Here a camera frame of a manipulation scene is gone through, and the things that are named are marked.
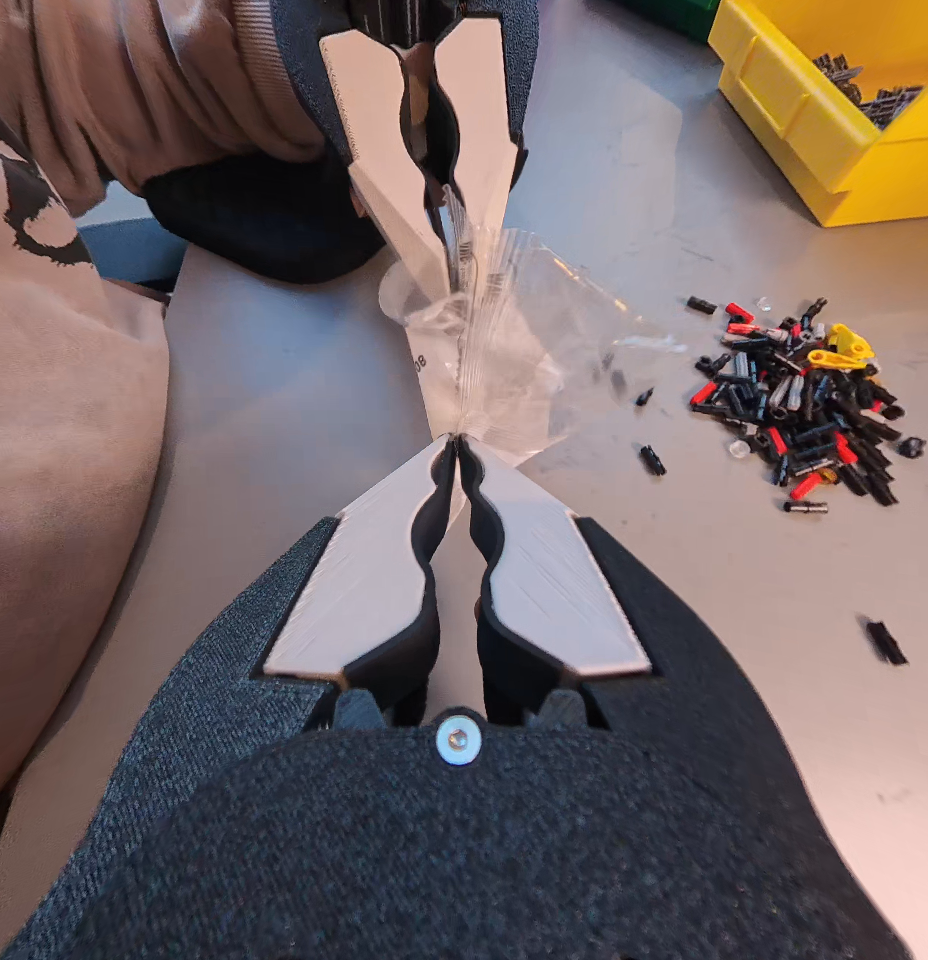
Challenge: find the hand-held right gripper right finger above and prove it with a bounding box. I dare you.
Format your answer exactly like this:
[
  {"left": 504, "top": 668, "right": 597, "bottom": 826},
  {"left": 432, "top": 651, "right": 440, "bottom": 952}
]
[{"left": 458, "top": 435, "right": 654, "bottom": 721}]

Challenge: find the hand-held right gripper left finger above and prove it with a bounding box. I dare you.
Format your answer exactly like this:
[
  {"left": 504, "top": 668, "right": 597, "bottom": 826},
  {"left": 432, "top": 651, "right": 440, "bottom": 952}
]
[{"left": 261, "top": 435, "right": 459, "bottom": 711}]

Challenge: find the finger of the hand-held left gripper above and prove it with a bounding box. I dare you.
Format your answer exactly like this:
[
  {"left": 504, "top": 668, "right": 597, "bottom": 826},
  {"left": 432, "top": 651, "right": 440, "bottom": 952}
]
[
  {"left": 317, "top": 28, "right": 457, "bottom": 295},
  {"left": 426, "top": 16, "right": 528, "bottom": 249}
]

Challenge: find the clear plastic bag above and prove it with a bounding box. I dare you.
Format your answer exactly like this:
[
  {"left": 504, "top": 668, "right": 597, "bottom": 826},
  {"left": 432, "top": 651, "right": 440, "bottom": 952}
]
[{"left": 377, "top": 183, "right": 690, "bottom": 530}]

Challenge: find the pile of small building pegs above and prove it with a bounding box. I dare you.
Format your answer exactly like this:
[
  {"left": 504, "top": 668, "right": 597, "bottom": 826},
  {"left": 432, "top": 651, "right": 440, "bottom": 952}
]
[{"left": 632, "top": 294, "right": 928, "bottom": 520}]

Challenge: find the person's left forearm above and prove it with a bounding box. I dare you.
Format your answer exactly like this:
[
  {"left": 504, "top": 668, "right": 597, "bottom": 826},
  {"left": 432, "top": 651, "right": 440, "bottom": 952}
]
[{"left": 0, "top": 0, "right": 330, "bottom": 219}]

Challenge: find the grey desk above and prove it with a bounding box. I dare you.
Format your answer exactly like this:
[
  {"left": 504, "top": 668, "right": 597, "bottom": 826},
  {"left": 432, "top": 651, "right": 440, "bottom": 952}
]
[{"left": 0, "top": 0, "right": 928, "bottom": 960}]

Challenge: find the green plastic bin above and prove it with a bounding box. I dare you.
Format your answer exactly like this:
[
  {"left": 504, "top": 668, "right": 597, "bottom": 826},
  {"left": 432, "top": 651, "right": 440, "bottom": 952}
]
[{"left": 629, "top": 0, "right": 723, "bottom": 44}]

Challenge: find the yellow plastic bin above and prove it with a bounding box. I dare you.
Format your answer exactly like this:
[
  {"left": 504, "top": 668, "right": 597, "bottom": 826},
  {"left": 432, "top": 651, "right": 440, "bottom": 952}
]
[{"left": 707, "top": 0, "right": 928, "bottom": 228}]

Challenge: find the person's hoodie torso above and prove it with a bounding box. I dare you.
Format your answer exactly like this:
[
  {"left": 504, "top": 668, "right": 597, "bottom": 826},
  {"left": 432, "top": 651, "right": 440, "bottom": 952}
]
[{"left": 0, "top": 97, "right": 172, "bottom": 826}]

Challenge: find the black flat building piece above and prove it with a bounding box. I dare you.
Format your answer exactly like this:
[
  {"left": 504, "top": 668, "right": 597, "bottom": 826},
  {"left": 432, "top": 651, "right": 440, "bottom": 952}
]
[{"left": 863, "top": 613, "right": 909, "bottom": 667}]

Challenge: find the heap of dark grey bricks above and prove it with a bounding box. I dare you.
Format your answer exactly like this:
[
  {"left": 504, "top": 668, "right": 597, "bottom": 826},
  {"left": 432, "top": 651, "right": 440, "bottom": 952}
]
[{"left": 812, "top": 52, "right": 924, "bottom": 130}]

